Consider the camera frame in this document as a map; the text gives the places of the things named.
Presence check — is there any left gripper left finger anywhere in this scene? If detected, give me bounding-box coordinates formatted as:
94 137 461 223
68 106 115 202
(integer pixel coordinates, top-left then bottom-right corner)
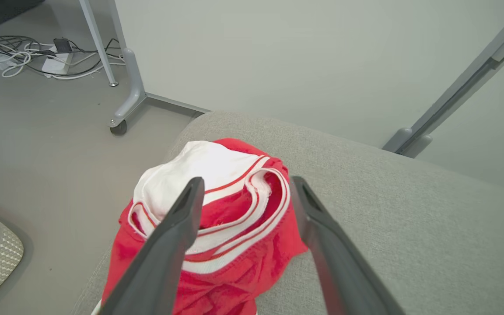
98 176 205 315

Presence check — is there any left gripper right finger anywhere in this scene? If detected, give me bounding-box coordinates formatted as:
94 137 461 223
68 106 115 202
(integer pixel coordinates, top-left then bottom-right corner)
290 176 406 315

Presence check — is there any red white basketball jersey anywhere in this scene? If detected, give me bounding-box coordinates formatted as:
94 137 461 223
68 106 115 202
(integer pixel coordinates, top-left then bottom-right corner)
91 138 308 315

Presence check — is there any grey fabric sofa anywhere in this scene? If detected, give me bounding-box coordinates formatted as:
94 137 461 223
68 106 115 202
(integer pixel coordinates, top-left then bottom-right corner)
70 111 504 315

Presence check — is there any grey caster leg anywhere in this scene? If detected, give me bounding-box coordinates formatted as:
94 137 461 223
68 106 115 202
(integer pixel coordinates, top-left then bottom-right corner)
108 46 147 135

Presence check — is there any thin white metal pole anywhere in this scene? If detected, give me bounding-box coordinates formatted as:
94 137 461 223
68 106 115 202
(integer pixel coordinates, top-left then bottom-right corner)
78 0 119 87

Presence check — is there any black power adapter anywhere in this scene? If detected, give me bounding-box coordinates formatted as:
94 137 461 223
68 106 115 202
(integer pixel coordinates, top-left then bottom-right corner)
53 38 73 54

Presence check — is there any grey rounded partition post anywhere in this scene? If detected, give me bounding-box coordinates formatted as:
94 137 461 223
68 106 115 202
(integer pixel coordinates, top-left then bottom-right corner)
382 0 504 154
403 26 504 159

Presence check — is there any grey wall base rail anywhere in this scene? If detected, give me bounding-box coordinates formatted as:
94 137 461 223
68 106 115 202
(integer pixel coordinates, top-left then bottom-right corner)
146 92 211 116

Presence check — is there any white cable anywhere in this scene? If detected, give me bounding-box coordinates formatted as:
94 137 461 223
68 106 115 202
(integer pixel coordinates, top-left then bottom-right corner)
0 42 126 80

